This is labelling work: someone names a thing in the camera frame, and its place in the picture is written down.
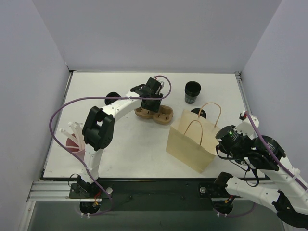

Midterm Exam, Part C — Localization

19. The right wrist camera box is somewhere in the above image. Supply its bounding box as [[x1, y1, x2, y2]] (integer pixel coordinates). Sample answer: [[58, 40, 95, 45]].
[[234, 111, 259, 138]]

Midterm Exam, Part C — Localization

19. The tan paper bag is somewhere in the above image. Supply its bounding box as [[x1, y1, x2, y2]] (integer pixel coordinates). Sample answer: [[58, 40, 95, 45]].
[[166, 103, 222, 173]]

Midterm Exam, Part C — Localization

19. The stack of black lids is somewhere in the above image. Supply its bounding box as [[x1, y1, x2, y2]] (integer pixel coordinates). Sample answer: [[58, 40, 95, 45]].
[[104, 92, 121, 105]]

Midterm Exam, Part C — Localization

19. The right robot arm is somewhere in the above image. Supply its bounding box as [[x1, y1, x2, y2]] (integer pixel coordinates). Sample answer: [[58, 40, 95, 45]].
[[213, 126, 308, 229]]

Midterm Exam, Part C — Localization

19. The stack of black cups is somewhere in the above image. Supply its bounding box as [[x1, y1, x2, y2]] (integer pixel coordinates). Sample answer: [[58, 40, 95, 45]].
[[184, 81, 202, 104]]

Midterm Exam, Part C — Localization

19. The pink straw holder cup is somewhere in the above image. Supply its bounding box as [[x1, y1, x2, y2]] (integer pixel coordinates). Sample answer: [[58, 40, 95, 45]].
[[65, 133, 85, 161]]

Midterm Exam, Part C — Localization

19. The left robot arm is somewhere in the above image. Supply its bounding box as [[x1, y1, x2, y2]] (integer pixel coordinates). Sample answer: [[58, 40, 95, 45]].
[[77, 77, 164, 198]]

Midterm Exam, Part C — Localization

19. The brown pulp cup carrier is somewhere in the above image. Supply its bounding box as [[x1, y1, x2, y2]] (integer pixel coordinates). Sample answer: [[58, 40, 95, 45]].
[[134, 105, 174, 125]]

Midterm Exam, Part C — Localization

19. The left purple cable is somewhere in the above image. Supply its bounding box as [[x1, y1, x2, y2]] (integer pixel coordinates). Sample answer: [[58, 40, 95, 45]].
[[49, 75, 172, 215]]

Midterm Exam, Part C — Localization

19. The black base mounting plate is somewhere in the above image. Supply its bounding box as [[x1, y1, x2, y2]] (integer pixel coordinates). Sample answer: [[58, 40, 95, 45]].
[[69, 178, 230, 213]]

